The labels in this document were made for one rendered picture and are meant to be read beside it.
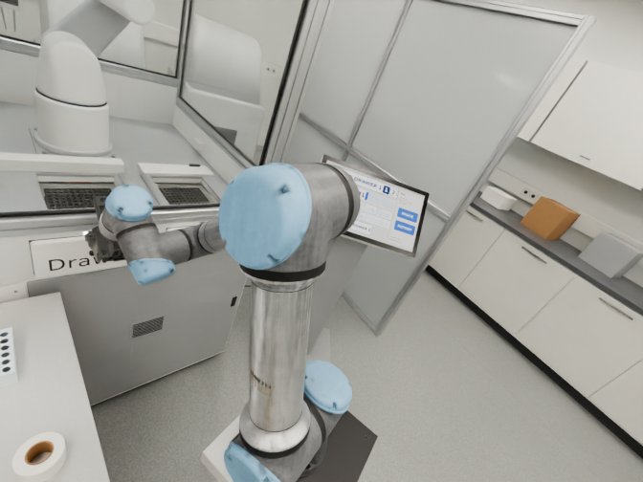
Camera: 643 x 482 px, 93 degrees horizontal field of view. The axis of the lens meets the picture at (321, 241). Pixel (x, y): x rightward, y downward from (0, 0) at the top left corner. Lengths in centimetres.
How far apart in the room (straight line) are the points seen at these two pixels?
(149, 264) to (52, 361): 38
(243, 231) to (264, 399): 26
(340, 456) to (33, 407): 66
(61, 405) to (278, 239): 69
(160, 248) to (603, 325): 301
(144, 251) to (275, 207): 40
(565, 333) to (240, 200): 305
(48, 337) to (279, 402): 67
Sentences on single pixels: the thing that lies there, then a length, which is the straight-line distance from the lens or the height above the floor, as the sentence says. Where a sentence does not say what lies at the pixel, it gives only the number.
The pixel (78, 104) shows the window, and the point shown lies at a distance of 89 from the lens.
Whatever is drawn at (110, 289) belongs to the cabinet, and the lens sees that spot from 119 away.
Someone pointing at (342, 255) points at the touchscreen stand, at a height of 79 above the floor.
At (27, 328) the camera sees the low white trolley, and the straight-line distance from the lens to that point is 105.
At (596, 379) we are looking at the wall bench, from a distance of 331.
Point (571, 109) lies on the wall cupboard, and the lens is 353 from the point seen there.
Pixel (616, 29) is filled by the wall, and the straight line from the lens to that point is 405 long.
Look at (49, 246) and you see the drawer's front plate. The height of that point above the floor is 92.
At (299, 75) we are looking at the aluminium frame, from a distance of 106.
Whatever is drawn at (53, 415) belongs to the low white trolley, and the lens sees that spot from 90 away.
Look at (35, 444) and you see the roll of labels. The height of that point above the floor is 80.
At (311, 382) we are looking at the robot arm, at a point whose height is 103.
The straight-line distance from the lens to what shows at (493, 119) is 192.
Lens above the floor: 154
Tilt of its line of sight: 30 degrees down
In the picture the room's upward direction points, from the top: 24 degrees clockwise
